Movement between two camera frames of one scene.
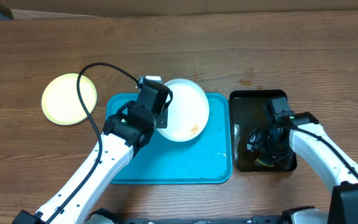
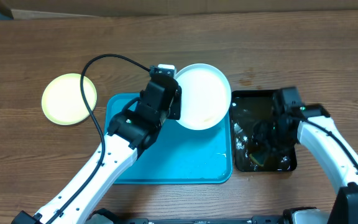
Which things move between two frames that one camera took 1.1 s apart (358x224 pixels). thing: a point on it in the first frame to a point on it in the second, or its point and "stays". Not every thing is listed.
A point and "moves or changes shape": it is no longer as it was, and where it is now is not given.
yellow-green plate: x=61 y=101 stays
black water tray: x=247 y=113 stays
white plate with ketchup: x=188 y=113 moves or changes shape
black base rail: x=256 y=219 stays
